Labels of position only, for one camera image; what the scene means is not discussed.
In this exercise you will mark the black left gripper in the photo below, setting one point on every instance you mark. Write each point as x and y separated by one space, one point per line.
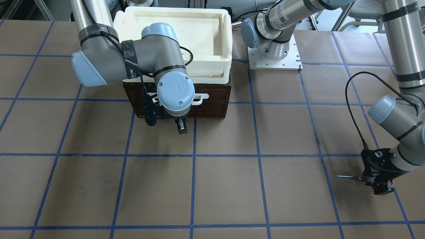
384 165

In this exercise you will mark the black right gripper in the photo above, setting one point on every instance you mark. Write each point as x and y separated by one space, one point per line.
181 125

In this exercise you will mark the orange handled scissors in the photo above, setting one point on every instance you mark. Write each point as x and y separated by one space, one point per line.
355 177

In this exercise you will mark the wooden drawer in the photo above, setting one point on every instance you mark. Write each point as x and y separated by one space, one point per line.
202 98

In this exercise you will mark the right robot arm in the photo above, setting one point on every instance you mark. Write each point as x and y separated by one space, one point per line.
103 59

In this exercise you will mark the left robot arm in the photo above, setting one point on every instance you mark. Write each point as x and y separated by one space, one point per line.
400 116

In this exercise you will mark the dark wooden cabinet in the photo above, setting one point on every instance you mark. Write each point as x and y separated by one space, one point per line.
215 106

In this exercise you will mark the white plastic tray box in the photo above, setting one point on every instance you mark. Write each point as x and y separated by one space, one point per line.
207 33

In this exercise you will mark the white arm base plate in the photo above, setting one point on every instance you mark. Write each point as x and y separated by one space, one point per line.
275 56

